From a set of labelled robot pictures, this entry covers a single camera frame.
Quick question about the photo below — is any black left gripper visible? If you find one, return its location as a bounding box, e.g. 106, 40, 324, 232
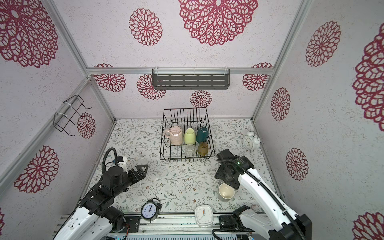
113, 163, 148, 198

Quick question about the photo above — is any pink iridescent mug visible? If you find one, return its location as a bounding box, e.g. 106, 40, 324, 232
163, 126, 183, 146

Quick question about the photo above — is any light green mug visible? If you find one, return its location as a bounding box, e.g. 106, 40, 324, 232
184, 128, 196, 145

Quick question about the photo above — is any amber glass cup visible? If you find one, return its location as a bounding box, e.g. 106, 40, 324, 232
198, 142, 209, 156

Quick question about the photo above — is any dark green mug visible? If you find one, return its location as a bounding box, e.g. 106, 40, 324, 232
196, 127, 209, 144

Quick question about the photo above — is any grey cream mug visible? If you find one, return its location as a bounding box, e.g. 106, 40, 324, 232
218, 183, 235, 202

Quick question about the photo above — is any clear drinking glass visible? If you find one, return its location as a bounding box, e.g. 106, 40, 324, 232
185, 144, 196, 159

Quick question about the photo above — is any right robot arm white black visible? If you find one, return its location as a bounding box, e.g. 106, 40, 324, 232
212, 149, 313, 240

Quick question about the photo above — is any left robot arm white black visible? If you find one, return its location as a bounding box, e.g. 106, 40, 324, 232
54, 165, 149, 240

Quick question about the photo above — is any black alarm clock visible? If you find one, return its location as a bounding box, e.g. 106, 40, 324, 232
141, 198, 162, 223

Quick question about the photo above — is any white square clock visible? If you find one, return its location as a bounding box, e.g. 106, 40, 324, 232
195, 205, 214, 227

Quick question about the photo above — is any white twin bell alarm clock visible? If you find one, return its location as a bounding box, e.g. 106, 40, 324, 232
243, 132, 261, 150

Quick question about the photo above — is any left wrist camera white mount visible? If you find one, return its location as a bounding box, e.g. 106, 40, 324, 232
116, 156, 128, 172

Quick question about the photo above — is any black wire dish rack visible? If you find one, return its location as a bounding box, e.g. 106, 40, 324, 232
159, 108, 216, 163

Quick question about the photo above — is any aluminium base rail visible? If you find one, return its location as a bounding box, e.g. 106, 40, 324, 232
59, 212, 305, 240

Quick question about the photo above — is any black wire wall holder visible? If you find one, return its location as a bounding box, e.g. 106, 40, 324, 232
53, 95, 91, 137

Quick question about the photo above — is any grey wall shelf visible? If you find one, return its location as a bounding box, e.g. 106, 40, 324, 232
152, 69, 231, 90

